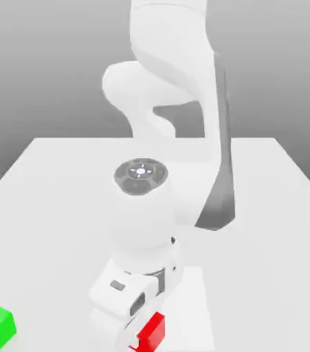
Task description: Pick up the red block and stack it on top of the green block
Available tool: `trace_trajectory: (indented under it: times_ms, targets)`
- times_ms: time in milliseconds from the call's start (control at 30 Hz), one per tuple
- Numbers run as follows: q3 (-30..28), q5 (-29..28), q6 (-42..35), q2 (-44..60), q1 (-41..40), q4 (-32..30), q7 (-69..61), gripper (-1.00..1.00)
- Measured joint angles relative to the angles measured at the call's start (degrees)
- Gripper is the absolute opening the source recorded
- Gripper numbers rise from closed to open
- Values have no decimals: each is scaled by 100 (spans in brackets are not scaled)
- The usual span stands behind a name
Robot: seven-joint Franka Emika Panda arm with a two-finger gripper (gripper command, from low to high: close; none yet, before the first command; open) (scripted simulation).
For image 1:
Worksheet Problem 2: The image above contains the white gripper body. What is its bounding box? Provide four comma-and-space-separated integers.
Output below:
87, 300, 159, 352

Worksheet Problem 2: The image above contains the small red cube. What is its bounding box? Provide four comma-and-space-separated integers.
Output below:
128, 311, 166, 352

